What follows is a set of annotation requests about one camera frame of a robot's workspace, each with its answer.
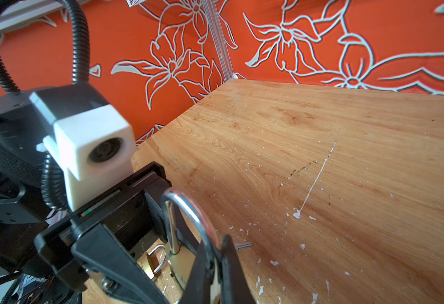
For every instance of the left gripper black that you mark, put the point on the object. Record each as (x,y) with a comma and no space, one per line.
(105,237)

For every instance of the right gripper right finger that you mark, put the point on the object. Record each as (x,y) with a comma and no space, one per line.
(234,287)

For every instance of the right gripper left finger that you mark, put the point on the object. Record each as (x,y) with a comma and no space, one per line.
(198,288)

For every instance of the large brass padlock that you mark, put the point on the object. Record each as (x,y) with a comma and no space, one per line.
(188,229)

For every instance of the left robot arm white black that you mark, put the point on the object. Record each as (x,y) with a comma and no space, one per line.
(32,190)

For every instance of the small brass padlock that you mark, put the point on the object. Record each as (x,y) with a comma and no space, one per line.
(153,261)

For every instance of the clear plastic bin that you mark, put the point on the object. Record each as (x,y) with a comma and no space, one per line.
(132,3)

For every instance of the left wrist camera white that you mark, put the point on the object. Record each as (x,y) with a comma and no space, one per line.
(87,137)

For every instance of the aluminium frame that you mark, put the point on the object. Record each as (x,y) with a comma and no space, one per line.
(23,13)

